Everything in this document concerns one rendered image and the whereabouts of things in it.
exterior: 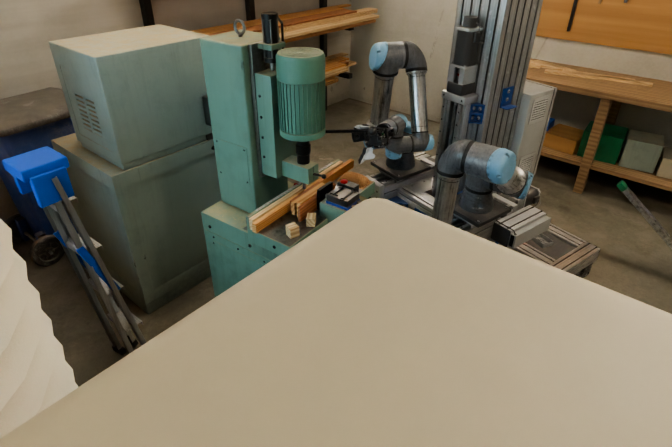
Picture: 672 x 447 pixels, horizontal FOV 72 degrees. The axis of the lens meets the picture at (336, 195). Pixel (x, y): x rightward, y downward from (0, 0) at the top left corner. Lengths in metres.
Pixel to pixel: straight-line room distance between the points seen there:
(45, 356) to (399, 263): 0.15
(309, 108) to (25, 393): 1.53
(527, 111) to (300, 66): 1.16
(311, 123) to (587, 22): 3.26
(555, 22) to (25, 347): 4.57
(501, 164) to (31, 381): 1.46
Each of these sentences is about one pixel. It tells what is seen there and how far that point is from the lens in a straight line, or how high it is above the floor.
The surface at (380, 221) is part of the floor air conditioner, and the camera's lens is 0.17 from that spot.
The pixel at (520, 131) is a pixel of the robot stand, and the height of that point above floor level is 1.05.
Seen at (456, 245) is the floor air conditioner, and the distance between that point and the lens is 0.17.
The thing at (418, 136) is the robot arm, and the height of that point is 1.08.
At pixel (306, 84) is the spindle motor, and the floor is 1.41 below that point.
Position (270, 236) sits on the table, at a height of 0.90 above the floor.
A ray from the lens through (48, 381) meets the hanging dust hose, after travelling 0.23.
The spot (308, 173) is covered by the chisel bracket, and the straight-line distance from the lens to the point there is 1.82.
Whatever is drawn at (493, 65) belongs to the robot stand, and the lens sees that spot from 2.11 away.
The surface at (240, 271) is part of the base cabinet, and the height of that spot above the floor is 0.57.
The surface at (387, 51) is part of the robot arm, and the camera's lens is 2.07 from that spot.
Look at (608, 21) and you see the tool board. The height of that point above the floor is 1.23.
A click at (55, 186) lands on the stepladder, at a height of 1.08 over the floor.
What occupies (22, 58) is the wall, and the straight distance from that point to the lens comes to 3.68.
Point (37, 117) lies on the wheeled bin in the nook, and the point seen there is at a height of 0.94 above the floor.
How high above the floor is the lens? 1.90
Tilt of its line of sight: 30 degrees down
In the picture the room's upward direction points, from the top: 1 degrees clockwise
